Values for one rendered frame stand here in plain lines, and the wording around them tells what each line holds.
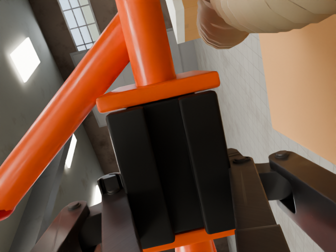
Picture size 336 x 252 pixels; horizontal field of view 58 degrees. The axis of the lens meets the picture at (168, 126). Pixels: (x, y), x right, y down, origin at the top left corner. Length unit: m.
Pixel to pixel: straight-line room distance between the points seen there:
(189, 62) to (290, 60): 8.97
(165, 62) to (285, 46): 0.19
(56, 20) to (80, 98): 8.85
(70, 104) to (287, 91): 0.23
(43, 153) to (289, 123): 0.25
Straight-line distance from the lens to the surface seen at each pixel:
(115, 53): 0.17
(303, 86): 0.30
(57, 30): 9.09
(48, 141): 0.19
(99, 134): 10.29
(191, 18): 1.97
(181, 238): 0.16
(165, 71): 0.15
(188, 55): 9.19
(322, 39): 0.26
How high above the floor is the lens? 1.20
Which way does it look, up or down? 1 degrees up
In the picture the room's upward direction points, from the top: 104 degrees counter-clockwise
